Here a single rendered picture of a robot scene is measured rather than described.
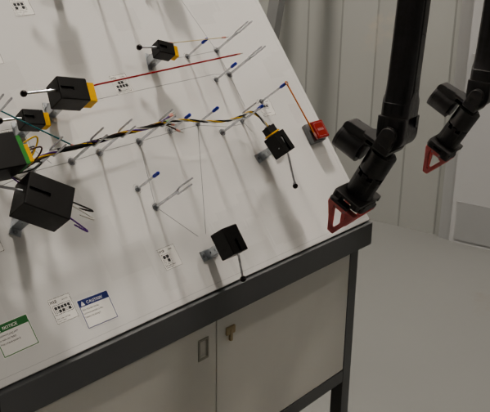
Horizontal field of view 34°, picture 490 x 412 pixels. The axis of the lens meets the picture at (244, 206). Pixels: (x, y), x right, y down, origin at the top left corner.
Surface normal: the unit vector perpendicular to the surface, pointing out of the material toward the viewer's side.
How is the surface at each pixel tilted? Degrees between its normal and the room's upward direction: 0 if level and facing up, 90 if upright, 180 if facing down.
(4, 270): 54
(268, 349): 90
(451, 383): 0
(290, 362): 90
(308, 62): 90
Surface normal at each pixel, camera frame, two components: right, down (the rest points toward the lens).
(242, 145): 0.62, -0.38
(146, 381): 0.76, 0.22
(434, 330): 0.02, -0.95
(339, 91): -0.57, 0.26
